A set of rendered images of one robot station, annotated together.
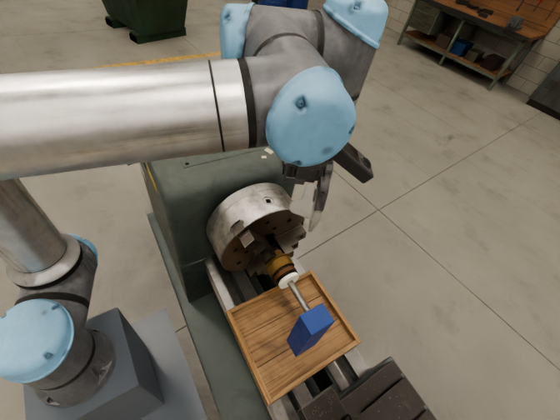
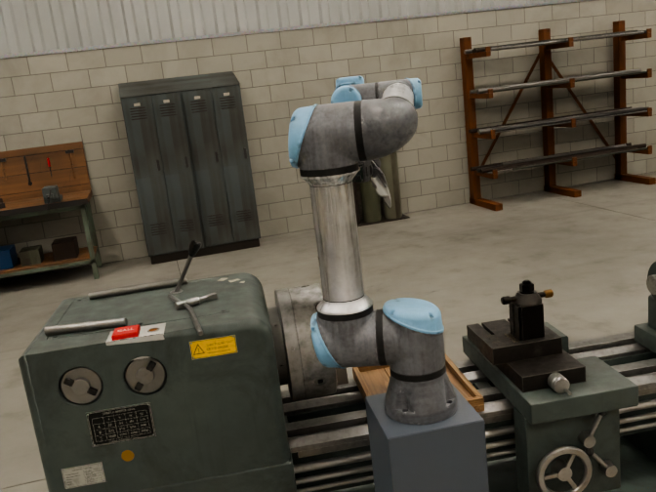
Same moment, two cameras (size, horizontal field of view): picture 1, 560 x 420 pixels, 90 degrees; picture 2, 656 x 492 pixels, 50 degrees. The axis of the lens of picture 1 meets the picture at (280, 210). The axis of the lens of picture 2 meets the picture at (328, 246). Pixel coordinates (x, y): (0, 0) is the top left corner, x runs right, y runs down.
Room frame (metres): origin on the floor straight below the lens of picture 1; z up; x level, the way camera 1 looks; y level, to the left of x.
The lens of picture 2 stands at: (-0.51, 1.58, 1.79)
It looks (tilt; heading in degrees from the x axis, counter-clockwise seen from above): 13 degrees down; 303
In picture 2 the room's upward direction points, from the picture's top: 7 degrees counter-clockwise
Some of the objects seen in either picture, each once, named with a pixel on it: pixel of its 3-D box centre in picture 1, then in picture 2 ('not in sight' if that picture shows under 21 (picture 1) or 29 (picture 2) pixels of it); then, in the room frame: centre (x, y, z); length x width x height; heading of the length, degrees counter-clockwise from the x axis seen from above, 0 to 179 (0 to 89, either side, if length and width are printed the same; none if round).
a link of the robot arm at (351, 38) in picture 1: (343, 47); (350, 98); (0.40, -0.03, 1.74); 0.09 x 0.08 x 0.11; 113
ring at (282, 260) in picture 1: (280, 267); not in sight; (0.46, -0.04, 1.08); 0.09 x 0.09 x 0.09; 40
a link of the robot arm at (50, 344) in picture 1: (43, 340); (411, 333); (0.09, 0.36, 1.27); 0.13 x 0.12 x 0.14; 23
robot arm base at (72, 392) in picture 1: (69, 360); (419, 386); (0.09, 0.36, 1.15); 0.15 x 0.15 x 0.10
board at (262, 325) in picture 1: (292, 327); (413, 387); (0.35, -0.13, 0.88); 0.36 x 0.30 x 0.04; 130
